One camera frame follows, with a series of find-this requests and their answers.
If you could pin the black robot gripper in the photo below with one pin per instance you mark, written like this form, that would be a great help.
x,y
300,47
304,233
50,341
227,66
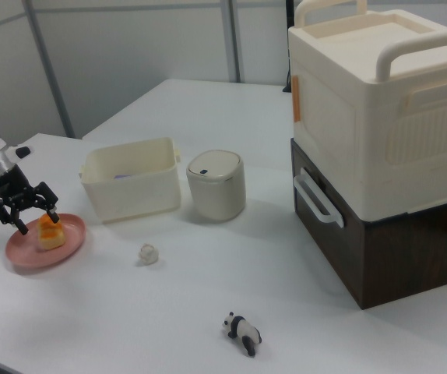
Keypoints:
x,y
11,185

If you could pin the orange glazed bread loaf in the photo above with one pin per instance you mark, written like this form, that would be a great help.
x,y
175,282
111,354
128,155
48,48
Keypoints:
x,y
50,235

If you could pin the pink round plate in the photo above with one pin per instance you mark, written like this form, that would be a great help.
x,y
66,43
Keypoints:
x,y
71,237

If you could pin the cream open plastic bin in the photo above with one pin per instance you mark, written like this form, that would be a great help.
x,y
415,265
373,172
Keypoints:
x,y
130,195

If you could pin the crumpled white paper ball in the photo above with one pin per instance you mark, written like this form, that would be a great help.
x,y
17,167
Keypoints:
x,y
148,255

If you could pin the cream lidded trash can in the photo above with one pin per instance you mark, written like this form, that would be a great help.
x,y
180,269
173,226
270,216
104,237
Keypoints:
x,y
215,191

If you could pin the black white panda figurine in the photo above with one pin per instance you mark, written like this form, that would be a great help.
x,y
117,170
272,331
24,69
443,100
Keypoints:
x,y
243,329

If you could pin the orange tape strip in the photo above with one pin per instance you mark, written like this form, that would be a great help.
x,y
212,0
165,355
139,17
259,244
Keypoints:
x,y
296,101

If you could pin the dark brown drawer cabinet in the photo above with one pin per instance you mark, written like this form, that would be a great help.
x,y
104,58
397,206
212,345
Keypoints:
x,y
402,257

